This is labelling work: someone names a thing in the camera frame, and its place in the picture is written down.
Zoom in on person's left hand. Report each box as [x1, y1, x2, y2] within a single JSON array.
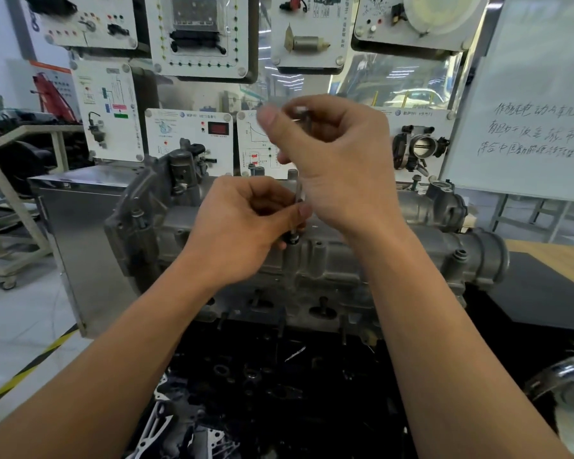
[[181, 175, 314, 288]]

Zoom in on person's right hand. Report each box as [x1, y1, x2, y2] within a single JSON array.
[[256, 94, 410, 242]]

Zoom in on silver hex key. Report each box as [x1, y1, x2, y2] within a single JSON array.
[[289, 107, 312, 242]]

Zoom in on grey metal engine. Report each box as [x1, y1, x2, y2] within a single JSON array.
[[103, 138, 510, 345]]

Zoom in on person's right forearm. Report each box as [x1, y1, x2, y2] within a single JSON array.
[[353, 219, 574, 459]]

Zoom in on person's left forearm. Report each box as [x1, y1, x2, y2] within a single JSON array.
[[0, 262, 221, 459]]

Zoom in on engine on beige stand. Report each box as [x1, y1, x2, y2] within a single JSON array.
[[0, 124, 85, 290]]

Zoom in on black engine on trolley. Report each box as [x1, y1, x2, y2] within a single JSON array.
[[0, 109, 92, 196]]

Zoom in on black throttle body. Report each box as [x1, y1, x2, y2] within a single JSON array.
[[392, 124, 450, 177]]

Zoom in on white panel curve graph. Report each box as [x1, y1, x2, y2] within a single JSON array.
[[237, 109, 297, 180]]

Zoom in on white panel throttle body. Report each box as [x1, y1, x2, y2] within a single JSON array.
[[378, 105, 458, 185]]

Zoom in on white panel black lever sensor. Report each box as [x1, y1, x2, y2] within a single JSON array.
[[144, 108, 234, 177]]

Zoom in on white panel yellow disc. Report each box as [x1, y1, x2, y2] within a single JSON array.
[[353, 0, 491, 52]]

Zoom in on white panel green red labels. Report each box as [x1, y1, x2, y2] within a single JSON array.
[[70, 59, 145, 163]]

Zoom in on white panel brass filter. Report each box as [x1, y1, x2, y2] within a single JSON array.
[[270, 0, 355, 69]]

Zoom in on white sensor training panel board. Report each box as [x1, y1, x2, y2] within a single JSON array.
[[28, 0, 503, 340]]

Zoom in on yellow blue disc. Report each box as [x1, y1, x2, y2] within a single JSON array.
[[404, 0, 484, 36]]

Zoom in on white panel control module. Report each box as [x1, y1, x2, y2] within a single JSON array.
[[145, 0, 249, 80]]

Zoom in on large whiteboard on stand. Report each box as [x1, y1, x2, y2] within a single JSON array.
[[439, 0, 574, 244]]

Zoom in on clear cased control module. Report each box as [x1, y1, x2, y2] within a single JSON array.
[[170, 0, 228, 55]]

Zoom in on red hoist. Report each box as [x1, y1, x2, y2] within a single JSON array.
[[31, 72, 80, 124]]

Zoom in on black accelerator pedal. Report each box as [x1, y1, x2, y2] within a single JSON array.
[[18, 0, 77, 17]]

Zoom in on chrome handwheel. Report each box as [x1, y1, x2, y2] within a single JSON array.
[[524, 352, 574, 457]]

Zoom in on grey wall cabinet orange strip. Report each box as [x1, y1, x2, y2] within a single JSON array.
[[7, 59, 82, 122]]

